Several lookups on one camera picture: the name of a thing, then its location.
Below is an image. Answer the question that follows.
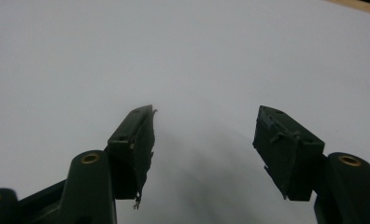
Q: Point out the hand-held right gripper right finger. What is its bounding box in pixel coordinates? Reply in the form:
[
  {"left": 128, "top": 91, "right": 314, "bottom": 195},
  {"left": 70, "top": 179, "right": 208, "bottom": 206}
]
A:
[{"left": 252, "top": 105, "right": 326, "bottom": 202}]

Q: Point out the white table sheet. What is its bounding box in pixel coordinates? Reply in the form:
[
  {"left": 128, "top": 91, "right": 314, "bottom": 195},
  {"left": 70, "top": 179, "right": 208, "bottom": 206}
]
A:
[{"left": 0, "top": 0, "right": 370, "bottom": 224}]

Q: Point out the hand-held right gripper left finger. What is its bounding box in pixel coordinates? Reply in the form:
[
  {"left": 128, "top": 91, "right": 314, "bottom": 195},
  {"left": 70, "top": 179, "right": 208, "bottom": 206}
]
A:
[{"left": 107, "top": 105, "right": 158, "bottom": 210}]

